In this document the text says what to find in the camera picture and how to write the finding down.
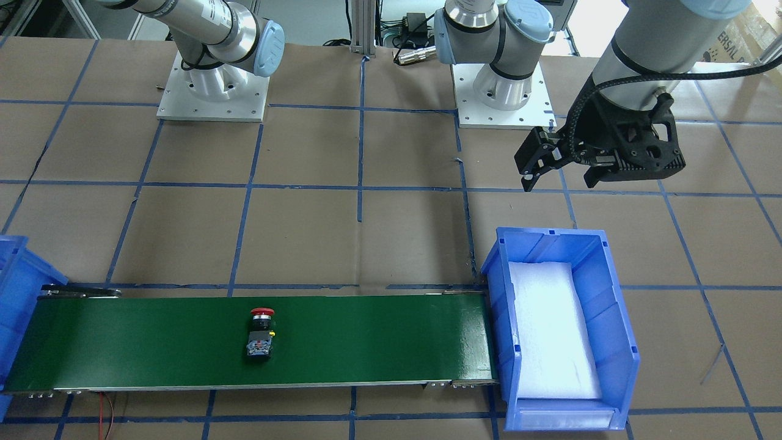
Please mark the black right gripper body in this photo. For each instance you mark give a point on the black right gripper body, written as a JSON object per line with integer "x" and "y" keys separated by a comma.
{"x": 591, "y": 129}

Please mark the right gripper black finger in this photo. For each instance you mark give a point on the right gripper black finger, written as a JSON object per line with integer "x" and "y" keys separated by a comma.
{"x": 530, "y": 179}

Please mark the red push button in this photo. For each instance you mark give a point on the red push button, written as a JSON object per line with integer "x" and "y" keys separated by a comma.
{"x": 261, "y": 333}

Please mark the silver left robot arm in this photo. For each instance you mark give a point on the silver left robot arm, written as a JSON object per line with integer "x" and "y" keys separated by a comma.
{"x": 656, "y": 43}

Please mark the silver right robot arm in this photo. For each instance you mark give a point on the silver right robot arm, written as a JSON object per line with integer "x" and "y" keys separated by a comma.
{"x": 232, "y": 64}

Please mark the blue storage bin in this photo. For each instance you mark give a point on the blue storage bin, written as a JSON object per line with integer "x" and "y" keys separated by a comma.
{"x": 609, "y": 329}
{"x": 23, "y": 273}

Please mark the white foam pad bin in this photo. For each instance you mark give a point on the white foam pad bin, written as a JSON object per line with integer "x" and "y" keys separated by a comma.
{"x": 557, "y": 361}

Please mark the green conveyor belt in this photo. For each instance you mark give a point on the green conveyor belt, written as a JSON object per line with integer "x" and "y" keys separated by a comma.
{"x": 183, "y": 344}

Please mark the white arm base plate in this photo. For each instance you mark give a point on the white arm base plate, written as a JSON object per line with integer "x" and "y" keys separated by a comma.
{"x": 486, "y": 100}
{"x": 223, "y": 94}

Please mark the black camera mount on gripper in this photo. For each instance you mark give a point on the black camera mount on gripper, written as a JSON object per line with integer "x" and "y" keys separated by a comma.
{"x": 620, "y": 145}

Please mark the aluminium frame post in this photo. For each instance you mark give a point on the aluminium frame post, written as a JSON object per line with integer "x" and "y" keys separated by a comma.
{"x": 363, "y": 29}

